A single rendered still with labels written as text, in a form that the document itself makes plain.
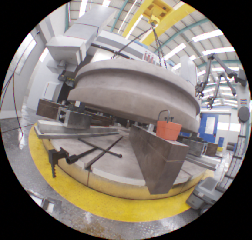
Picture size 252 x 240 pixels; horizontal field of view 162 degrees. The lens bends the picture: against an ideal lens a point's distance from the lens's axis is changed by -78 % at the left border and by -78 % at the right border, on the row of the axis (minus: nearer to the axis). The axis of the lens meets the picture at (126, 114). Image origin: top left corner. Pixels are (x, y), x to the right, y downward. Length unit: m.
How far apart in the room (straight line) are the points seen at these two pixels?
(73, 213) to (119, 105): 1.29
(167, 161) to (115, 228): 0.62
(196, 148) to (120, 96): 1.47
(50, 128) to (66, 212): 0.88
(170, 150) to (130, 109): 0.83
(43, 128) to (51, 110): 1.21
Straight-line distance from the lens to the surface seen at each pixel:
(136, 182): 0.80
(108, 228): 0.80
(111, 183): 0.86
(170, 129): 0.63
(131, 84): 1.45
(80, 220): 0.80
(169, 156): 0.53
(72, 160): 0.75
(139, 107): 1.20
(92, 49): 5.12
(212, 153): 2.95
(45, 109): 2.32
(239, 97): 1.21
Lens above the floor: 0.75
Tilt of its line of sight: 4 degrees up
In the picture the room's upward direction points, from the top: 15 degrees clockwise
